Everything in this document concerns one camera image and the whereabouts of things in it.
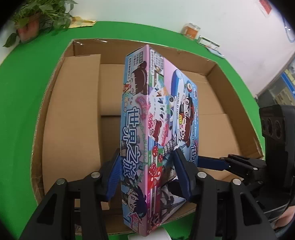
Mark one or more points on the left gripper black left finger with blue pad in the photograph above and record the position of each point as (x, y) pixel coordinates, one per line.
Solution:
(75, 202)

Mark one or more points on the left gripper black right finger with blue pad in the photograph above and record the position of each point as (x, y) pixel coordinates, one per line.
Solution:
(222, 208)

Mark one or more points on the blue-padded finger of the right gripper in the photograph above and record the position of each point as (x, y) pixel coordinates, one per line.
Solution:
(216, 164)

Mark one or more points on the colourful board game box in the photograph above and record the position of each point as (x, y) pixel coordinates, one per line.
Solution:
(159, 115)

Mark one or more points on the brown cardboard box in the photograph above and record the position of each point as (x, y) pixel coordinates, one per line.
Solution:
(78, 125)

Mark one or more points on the glass door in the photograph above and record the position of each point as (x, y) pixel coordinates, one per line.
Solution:
(281, 90)

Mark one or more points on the clear plastic card case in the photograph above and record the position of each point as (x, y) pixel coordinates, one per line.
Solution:
(211, 46)

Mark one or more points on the green table mat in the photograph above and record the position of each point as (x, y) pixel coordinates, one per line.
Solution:
(24, 75)

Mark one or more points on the orange small box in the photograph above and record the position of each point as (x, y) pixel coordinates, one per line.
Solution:
(190, 30)

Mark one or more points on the yellow paper bag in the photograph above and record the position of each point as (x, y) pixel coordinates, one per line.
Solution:
(78, 22)

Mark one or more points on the green potted plant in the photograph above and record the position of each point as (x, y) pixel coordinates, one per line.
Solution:
(36, 15)

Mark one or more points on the black camera module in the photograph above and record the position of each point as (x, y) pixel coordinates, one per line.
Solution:
(278, 183)

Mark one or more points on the red wall sign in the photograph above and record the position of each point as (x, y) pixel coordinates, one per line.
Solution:
(265, 7)

